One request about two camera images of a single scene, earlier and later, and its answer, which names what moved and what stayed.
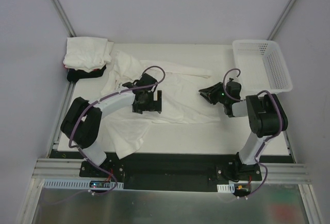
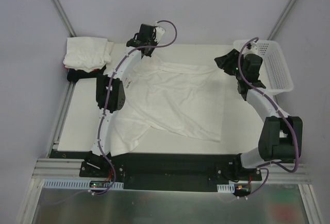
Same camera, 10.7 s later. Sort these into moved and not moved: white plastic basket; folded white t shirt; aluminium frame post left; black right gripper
Moved: black right gripper
Not moved: folded white t shirt; aluminium frame post left; white plastic basket
